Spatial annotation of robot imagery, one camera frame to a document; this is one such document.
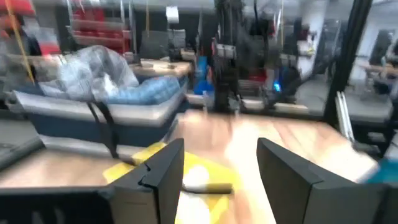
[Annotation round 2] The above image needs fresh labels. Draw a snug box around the navy fabric bin white band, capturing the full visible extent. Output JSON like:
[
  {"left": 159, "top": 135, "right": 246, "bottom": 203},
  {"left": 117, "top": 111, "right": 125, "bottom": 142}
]
[{"left": 6, "top": 79, "right": 191, "bottom": 161}]

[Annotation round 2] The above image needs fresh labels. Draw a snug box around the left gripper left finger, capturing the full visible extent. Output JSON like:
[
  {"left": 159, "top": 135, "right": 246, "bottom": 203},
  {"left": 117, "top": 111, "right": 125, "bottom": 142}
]
[{"left": 108, "top": 138, "right": 185, "bottom": 224}]

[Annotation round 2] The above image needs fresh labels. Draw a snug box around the blue patterned cloth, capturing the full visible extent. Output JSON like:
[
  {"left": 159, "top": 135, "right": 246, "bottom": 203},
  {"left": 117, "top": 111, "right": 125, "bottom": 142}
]
[{"left": 105, "top": 76, "right": 189, "bottom": 106}]

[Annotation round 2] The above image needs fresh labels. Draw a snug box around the person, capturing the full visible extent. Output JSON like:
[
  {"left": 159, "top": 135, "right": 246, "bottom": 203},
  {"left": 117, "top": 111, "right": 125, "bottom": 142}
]
[{"left": 0, "top": 14, "right": 43, "bottom": 62}]

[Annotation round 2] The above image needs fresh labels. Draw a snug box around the yellow hanging cable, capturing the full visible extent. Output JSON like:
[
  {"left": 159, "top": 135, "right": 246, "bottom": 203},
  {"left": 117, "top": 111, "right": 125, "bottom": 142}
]
[{"left": 4, "top": 0, "right": 35, "bottom": 85}]

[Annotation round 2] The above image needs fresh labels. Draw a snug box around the teal plastic bin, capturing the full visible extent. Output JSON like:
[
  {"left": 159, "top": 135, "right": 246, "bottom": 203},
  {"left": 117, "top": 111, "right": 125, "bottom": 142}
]
[{"left": 366, "top": 158, "right": 398, "bottom": 185}]

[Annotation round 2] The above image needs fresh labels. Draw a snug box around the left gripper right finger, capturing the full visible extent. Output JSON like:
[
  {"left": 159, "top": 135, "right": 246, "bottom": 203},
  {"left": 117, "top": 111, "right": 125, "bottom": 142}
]
[{"left": 257, "top": 138, "right": 373, "bottom": 224}]

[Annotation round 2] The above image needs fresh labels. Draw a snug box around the white paper sign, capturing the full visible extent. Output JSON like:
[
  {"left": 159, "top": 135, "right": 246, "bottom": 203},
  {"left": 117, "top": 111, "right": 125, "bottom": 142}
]
[{"left": 165, "top": 5, "right": 181, "bottom": 24}]

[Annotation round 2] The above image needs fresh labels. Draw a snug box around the clear plastic bag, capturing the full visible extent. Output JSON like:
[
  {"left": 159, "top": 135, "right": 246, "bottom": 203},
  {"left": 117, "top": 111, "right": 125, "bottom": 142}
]
[{"left": 37, "top": 45, "right": 141, "bottom": 103}]

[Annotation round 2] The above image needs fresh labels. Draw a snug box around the black metal table frame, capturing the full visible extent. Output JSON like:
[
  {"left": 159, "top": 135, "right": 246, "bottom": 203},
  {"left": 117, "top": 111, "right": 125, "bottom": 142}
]
[{"left": 322, "top": 0, "right": 374, "bottom": 126}]

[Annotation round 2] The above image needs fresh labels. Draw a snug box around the red shelving rack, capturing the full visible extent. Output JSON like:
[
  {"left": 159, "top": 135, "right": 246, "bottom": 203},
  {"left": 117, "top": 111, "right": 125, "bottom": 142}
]
[{"left": 67, "top": 0, "right": 133, "bottom": 53}]

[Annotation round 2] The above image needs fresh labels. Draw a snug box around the white gauze roll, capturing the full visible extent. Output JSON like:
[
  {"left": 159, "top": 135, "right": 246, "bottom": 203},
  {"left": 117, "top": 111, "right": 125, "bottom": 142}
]
[
  {"left": 175, "top": 192, "right": 214, "bottom": 224},
  {"left": 182, "top": 164, "right": 234, "bottom": 194}
]

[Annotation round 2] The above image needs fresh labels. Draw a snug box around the silver aluminium bracket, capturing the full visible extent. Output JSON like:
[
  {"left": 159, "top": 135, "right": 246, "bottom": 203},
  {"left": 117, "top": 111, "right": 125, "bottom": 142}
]
[{"left": 335, "top": 91, "right": 356, "bottom": 142}]

